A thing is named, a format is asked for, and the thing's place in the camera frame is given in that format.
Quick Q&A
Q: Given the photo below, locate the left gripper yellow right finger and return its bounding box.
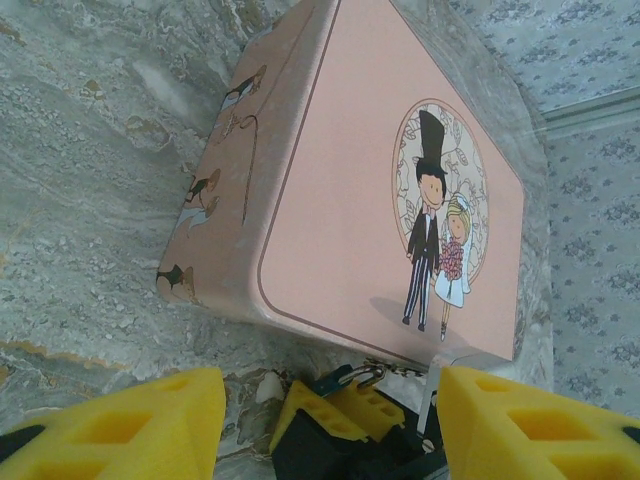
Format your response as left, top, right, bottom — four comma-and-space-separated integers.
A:
437, 364, 640, 480

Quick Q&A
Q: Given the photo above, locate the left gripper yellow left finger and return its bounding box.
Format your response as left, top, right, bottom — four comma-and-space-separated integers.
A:
0, 368, 226, 480

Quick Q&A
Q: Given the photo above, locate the small blue padlock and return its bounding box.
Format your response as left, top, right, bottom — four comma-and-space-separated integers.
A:
314, 363, 379, 399

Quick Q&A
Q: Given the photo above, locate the pink wedding couple tin box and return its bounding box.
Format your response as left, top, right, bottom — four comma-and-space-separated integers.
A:
155, 0, 527, 364

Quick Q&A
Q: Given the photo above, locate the small metal key chain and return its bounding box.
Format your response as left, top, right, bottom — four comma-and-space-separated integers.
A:
362, 355, 432, 377

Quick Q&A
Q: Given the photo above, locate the aluminium frame post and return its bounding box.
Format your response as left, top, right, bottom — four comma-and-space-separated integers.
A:
541, 85, 640, 137

